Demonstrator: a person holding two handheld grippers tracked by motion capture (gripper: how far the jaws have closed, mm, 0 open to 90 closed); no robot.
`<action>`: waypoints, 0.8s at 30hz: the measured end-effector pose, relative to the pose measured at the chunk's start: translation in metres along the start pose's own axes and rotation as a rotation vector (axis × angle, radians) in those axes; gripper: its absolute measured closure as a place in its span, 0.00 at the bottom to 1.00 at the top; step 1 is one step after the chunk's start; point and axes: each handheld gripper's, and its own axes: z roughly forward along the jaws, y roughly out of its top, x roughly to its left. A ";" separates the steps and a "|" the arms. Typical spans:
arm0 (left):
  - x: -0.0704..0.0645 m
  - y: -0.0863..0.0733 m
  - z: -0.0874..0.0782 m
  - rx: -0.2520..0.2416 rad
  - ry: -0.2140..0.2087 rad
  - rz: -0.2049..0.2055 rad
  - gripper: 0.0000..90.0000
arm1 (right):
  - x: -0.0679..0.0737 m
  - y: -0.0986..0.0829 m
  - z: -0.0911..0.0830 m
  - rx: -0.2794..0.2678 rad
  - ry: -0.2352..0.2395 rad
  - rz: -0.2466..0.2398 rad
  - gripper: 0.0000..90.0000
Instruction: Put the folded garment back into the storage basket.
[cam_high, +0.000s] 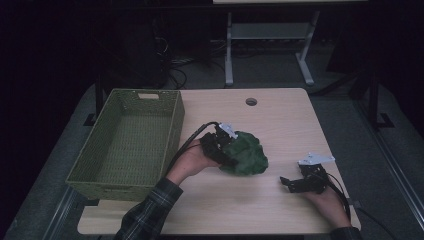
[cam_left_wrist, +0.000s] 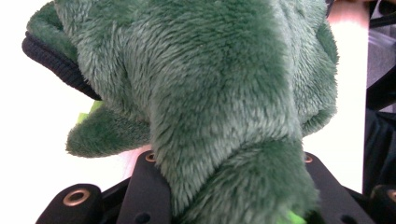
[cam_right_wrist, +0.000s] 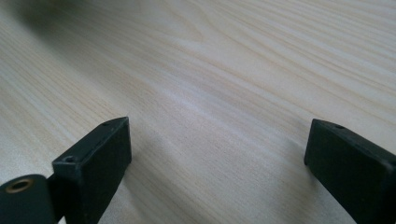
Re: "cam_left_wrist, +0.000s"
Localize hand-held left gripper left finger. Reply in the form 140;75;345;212
116;150;173;224

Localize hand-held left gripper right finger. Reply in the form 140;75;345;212
303;151;375;224

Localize green plush garment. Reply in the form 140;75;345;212
21;0;340;224

